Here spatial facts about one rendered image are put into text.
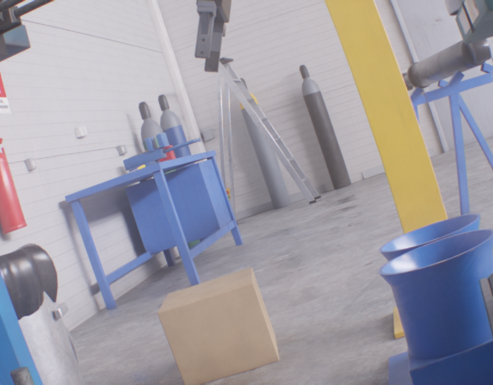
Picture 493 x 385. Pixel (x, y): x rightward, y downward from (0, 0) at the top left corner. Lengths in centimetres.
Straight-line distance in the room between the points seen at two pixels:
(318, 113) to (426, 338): 895
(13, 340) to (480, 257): 101
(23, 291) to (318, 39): 874
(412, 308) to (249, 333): 121
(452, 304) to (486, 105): 926
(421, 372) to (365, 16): 136
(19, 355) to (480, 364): 101
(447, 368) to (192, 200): 554
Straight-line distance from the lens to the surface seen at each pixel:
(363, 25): 284
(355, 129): 1103
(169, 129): 930
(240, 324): 302
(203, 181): 724
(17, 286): 270
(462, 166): 504
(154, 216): 736
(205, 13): 155
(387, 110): 283
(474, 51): 480
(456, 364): 190
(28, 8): 105
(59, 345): 282
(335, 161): 1076
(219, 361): 305
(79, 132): 702
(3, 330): 148
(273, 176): 1082
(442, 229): 242
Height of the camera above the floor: 70
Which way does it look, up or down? 2 degrees down
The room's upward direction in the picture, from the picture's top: 18 degrees counter-clockwise
